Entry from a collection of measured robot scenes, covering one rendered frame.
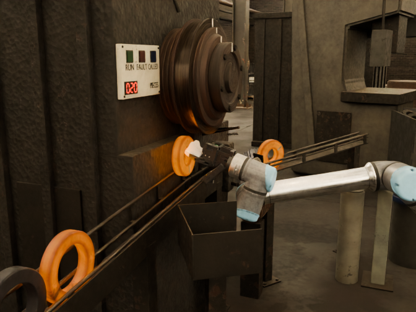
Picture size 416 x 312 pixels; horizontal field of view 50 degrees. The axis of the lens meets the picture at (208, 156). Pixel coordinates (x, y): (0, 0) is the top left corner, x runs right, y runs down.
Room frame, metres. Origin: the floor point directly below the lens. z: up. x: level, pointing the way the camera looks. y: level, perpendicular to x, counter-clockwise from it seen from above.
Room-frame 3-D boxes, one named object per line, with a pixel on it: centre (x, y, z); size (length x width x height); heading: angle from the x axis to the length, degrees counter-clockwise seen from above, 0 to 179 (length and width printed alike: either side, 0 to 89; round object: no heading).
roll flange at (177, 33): (1.91, 0.09, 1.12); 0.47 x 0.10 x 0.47; 158
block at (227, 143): (2.11, -0.07, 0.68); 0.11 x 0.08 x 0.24; 68
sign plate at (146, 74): (1.61, 0.24, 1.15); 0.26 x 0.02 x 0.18; 158
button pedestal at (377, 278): (2.23, -0.93, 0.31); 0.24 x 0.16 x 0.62; 158
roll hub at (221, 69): (1.85, -0.08, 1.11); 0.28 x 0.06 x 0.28; 158
